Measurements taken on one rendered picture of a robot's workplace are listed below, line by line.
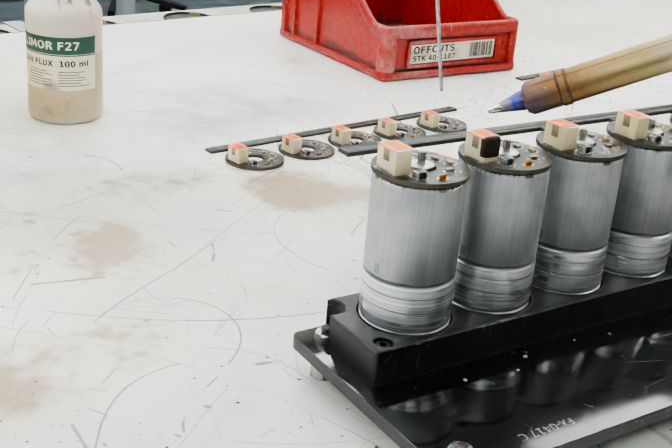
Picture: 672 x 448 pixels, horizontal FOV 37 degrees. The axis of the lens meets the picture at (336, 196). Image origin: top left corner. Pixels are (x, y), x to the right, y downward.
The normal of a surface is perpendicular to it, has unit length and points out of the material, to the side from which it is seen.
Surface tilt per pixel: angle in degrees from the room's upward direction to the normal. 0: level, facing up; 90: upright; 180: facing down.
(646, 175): 90
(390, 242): 90
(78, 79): 90
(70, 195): 0
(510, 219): 90
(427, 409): 0
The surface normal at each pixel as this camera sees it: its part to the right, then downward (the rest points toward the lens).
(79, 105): 0.60, 0.33
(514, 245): 0.25, 0.37
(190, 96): 0.07, -0.93
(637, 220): -0.18, 0.35
